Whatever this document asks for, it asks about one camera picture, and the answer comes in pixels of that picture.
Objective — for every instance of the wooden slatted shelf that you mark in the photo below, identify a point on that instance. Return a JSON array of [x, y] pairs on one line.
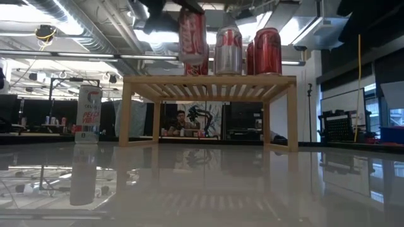
[[208, 79]]

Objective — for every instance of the silver diet soda can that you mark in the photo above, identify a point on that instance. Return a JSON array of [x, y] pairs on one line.
[[228, 50]]

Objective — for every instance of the tall white slim can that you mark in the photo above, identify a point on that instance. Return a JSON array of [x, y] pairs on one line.
[[88, 119]]

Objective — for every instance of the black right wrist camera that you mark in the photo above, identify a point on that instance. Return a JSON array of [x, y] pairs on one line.
[[154, 15]]

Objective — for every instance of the dark red soda can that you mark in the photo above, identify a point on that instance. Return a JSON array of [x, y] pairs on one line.
[[250, 60], [268, 50]]

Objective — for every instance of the black pegboard cart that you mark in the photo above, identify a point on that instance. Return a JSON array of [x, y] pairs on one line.
[[337, 129]]

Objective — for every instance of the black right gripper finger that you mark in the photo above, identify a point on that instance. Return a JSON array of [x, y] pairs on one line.
[[192, 5]]

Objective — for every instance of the black cabinet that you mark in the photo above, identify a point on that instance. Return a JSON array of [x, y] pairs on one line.
[[243, 119]]

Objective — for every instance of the black tripod stand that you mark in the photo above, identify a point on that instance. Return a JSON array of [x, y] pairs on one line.
[[310, 110]]

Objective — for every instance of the white cover sheet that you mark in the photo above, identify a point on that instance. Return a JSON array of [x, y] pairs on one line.
[[135, 119]]

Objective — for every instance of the blue plastic bin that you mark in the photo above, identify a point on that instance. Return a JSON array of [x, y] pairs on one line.
[[393, 135]]

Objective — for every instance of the red white cola can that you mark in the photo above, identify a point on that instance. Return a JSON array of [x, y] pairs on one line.
[[195, 70], [192, 38]]

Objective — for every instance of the dark computer monitor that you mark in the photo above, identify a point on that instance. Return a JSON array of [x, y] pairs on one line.
[[8, 110]]

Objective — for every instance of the person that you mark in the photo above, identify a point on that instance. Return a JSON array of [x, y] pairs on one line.
[[180, 118]]

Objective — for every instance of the black idle robot arm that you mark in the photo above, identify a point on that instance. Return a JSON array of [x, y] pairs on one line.
[[202, 118]]

